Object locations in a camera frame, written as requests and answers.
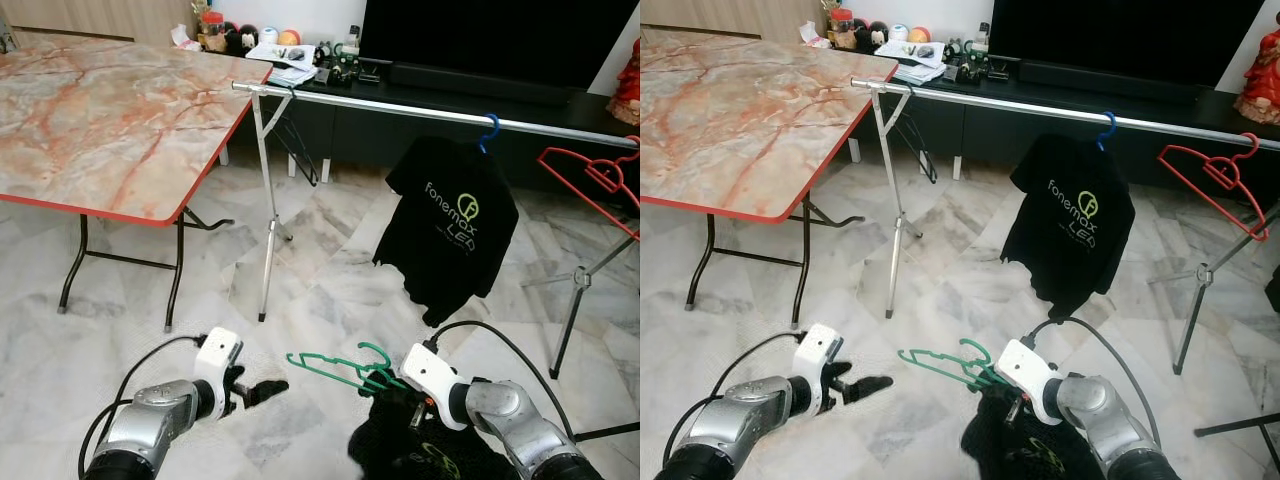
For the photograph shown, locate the black fonemax T-shirt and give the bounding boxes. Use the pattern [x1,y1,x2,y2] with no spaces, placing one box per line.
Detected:
[960,385,1111,480]
[348,385,521,480]
[373,135,521,328]
[1000,132,1137,321]

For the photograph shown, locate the green plastic hanger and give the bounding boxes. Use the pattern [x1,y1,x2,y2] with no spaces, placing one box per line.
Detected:
[286,342,406,393]
[897,338,1006,391]

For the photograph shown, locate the red plastic hanger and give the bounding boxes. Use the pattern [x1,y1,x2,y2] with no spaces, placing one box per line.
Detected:
[1158,132,1271,243]
[537,135,641,241]

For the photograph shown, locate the marble-pattern table red edge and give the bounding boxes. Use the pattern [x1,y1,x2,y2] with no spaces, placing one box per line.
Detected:
[640,28,899,331]
[0,35,273,331]

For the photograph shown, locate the black TV console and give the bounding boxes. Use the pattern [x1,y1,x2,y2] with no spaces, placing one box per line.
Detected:
[225,55,641,196]
[850,50,1280,191]

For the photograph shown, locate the silver clothes rack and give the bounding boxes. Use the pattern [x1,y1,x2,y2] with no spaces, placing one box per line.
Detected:
[232,80,641,381]
[850,76,1280,376]

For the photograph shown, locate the white paper stack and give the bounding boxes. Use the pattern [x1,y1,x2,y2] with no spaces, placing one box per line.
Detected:
[875,40,949,86]
[245,43,319,89]

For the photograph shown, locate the black electronic gadgets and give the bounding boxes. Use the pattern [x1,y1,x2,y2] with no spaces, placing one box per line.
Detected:
[315,42,386,86]
[945,40,1016,83]

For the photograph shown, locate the black soundbar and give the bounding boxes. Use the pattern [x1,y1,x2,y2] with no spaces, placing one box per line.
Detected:
[1018,60,1211,106]
[390,62,581,106]

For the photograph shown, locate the red laughing Buddha statue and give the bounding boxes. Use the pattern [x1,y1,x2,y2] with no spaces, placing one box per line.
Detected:
[608,40,641,126]
[1235,25,1280,126]

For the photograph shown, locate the black flat television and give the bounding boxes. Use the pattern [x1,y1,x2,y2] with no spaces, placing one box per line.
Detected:
[988,0,1266,91]
[358,0,641,91]

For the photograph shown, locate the light wooden sideboard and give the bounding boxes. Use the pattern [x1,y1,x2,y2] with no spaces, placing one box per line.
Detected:
[0,0,196,43]
[640,0,831,31]

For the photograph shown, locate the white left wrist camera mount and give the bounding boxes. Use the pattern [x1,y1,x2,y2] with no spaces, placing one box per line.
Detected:
[193,327,244,417]
[800,322,844,413]

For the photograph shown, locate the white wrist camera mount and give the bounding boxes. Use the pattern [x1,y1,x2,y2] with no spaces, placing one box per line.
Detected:
[403,342,471,431]
[193,327,244,417]
[800,322,844,413]
[995,338,1063,426]

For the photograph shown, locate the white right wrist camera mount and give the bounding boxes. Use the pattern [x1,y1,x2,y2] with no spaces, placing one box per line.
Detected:
[403,342,471,431]
[995,338,1063,426]

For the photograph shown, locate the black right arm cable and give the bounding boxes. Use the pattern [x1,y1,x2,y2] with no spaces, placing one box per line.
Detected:
[425,320,576,441]
[1020,317,1163,446]

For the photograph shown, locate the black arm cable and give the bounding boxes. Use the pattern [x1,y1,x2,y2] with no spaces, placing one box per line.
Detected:
[425,320,576,441]
[1020,317,1163,446]
[78,335,206,471]
[665,330,806,466]

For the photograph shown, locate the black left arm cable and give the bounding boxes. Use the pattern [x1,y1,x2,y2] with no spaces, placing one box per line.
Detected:
[665,330,806,466]
[78,335,206,471]

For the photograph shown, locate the black wire hanger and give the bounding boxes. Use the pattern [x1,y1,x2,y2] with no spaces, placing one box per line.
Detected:
[895,95,939,186]
[272,95,321,188]

